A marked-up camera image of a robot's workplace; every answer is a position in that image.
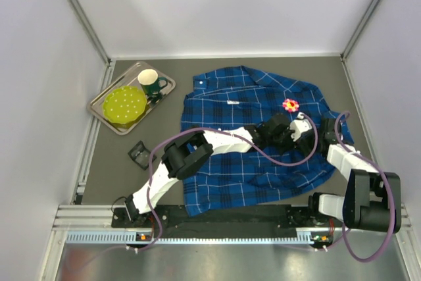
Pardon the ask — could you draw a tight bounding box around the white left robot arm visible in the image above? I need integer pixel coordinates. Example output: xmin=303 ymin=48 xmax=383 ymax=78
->
xmin=125 ymin=118 xmax=298 ymax=222

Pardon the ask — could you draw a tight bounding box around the yellow-green dotted plate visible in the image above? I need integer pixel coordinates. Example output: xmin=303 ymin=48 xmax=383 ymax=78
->
xmin=102 ymin=86 xmax=147 ymax=129

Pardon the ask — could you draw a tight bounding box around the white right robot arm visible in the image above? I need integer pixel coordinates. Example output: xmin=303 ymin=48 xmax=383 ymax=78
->
xmin=309 ymin=118 xmax=391 ymax=232

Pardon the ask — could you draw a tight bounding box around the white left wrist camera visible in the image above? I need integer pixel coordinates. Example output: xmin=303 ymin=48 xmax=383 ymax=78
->
xmin=289 ymin=112 xmax=312 ymax=142

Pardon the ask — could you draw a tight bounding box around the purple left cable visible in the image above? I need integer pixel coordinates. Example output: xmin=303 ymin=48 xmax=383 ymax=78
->
xmin=65 ymin=112 xmax=319 ymax=268

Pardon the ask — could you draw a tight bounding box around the small black frame box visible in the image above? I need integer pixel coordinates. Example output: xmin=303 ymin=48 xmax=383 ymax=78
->
xmin=128 ymin=141 xmax=151 ymax=170

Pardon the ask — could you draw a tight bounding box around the green mug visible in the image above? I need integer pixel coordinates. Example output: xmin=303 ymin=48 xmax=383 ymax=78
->
xmin=137 ymin=68 xmax=168 ymax=97

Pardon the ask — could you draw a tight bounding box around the silver metal tray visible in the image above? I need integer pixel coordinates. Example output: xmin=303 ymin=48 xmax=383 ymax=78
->
xmin=87 ymin=61 xmax=176 ymax=136

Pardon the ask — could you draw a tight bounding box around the pink flower brooch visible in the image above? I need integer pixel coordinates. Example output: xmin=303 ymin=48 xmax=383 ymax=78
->
xmin=282 ymin=99 xmax=300 ymax=113

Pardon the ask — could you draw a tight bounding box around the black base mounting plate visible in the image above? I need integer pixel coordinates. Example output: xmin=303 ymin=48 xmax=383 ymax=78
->
xmin=111 ymin=204 xmax=333 ymax=239

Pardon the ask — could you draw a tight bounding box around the blue plaid shirt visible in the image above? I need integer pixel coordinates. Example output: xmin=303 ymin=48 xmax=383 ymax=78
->
xmin=181 ymin=66 xmax=337 ymax=217

